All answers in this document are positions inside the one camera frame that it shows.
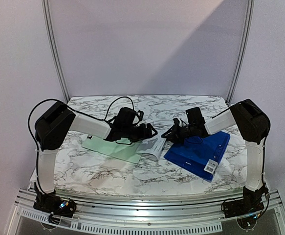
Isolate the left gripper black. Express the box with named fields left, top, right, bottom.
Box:
left=123, top=124, right=158, bottom=143

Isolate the printed white paper sheet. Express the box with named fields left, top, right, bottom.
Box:
left=136, top=137, right=166, bottom=162

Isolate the blue file folder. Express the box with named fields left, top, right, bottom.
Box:
left=164, top=131, right=230, bottom=182

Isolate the green translucent clipboard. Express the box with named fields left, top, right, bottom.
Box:
left=82, top=136, right=141, bottom=164

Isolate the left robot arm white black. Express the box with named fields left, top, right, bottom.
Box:
left=33, top=101, right=158, bottom=212

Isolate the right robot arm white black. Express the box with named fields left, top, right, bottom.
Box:
left=161, top=99, right=271, bottom=192

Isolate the white barcode sticker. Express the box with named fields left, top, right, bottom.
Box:
left=203, top=159, right=219, bottom=176

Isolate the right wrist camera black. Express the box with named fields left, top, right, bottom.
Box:
left=173, top=117, right=187, bottom=128

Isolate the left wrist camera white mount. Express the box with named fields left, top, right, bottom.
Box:
left=136, top=110, right=144, bottom=122

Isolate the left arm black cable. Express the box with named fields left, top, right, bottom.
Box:
left=27, top=96, right=136, bottom=194

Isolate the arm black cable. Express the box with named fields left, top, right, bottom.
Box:
left=258, top=137, right=270, bottom=196
left=27, top=96, right=136, bottom=194

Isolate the aluminium front rail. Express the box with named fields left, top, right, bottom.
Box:
left=8, top=189, right=285, bottom=235

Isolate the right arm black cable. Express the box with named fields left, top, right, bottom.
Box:
left=258, top=137, right=270, bottom=196

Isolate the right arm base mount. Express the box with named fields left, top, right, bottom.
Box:
left=220, top=187, right=270, bottom=231

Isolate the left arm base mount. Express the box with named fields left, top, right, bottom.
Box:
left=33, top=183, right=77, bottom=225

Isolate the right aluminium corner post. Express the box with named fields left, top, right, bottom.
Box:
left=225, top=0, right=254, bottom=104

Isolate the aluminium corner post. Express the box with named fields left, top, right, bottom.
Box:
left=42, top=0, right=70, bottom=103
left=225, top=0, right=254, bottom=104

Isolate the left aluminium corner post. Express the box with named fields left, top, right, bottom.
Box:
left=42, top=0, right=70, bottom=103

